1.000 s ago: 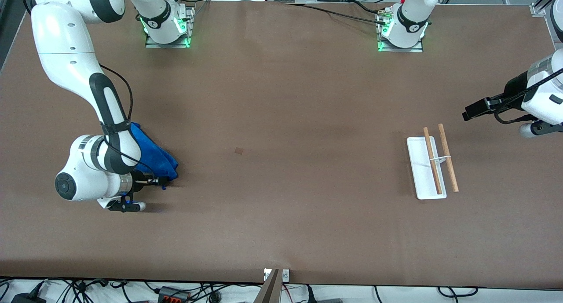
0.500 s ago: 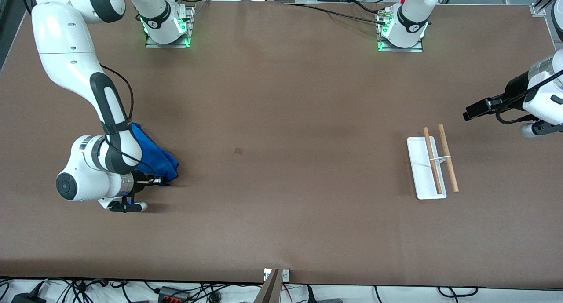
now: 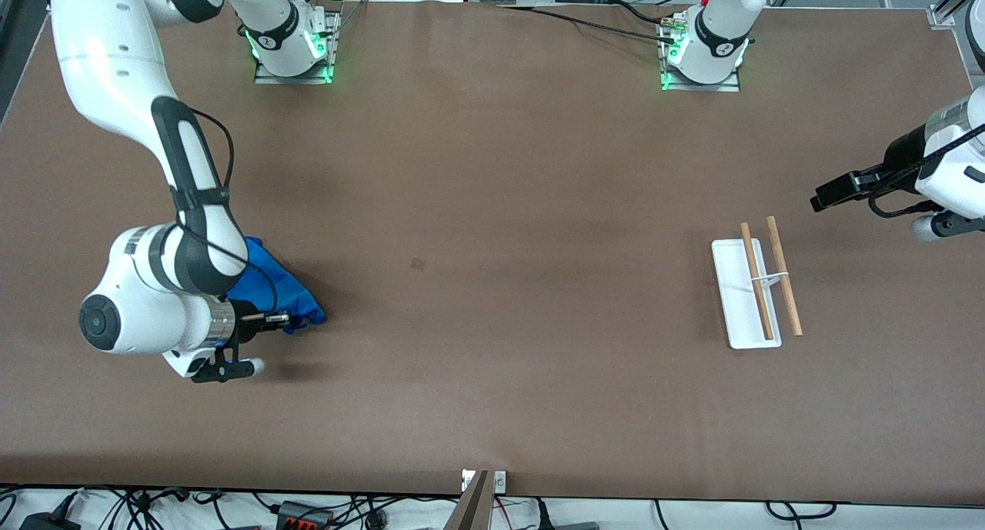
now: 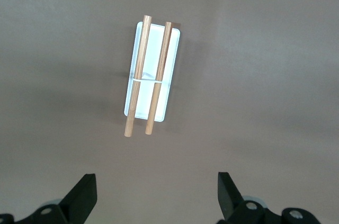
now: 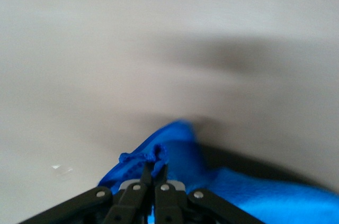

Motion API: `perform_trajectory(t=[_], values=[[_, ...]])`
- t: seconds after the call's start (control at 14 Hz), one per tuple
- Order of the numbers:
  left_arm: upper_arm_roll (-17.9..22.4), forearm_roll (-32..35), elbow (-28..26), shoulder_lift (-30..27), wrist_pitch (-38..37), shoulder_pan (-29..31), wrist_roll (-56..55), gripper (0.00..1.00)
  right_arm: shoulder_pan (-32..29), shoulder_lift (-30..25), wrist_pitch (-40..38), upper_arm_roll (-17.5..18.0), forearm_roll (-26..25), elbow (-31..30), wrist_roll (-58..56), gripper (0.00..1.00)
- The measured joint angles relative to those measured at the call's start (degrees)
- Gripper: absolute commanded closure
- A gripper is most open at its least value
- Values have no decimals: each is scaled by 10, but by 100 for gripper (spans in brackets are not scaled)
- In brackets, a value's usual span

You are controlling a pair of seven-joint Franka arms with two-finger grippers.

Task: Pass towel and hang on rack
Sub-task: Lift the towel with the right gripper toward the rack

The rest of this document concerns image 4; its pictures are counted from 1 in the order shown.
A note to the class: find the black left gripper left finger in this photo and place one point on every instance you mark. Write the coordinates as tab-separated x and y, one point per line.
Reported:
79	200

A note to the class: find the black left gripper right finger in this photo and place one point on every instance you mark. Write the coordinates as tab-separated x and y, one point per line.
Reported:
230	200

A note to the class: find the white rectangular plate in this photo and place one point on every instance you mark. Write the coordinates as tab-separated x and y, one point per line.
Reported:
148	97

